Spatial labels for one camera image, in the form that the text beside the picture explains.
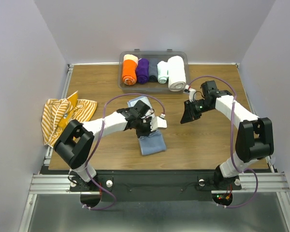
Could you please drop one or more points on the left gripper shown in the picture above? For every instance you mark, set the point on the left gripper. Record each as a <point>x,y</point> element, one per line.
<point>147,132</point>

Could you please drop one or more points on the orange rolled towel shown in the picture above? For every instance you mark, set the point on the orange rolled towel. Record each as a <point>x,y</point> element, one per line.
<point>130,63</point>

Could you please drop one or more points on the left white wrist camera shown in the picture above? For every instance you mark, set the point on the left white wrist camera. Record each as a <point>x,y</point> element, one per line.
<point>158,123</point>

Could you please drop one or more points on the dark grey rolled towel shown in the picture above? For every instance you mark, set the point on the dark grey rolled towel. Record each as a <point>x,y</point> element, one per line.
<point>153,70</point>

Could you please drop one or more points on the mint rolled towel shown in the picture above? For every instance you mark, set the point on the mint rolled towel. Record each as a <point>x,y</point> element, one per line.
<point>162,67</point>

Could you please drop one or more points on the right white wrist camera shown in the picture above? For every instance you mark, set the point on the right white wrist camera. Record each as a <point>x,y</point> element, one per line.
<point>191,92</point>

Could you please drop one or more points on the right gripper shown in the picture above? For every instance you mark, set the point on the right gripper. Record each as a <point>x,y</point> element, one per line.
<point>189,114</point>

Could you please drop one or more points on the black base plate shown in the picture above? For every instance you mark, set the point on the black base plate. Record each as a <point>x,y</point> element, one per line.
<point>153,185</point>

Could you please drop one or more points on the light blue towel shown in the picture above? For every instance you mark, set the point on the light blue towel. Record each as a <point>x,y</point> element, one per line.
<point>154,143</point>

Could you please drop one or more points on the aluminium frame rail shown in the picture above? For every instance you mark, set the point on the aluminium frame rail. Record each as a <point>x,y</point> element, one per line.
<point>259,205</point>

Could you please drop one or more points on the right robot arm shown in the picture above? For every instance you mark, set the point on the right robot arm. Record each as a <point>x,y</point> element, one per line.
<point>254,139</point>

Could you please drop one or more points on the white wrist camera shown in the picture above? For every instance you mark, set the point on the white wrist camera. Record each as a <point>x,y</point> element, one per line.
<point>158,123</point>
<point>191,92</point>

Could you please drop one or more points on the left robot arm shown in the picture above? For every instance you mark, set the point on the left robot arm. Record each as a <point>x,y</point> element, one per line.
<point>75,142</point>

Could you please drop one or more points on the purple rolled towel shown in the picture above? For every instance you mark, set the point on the purple rolled towel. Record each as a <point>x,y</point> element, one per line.
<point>142,71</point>

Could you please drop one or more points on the yellow striped towel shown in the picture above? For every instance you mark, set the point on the yellow striped towel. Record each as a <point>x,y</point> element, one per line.
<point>57,113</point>

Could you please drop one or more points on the white rolled towel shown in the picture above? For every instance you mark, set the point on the white rolled towel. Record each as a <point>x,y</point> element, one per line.
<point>176,73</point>

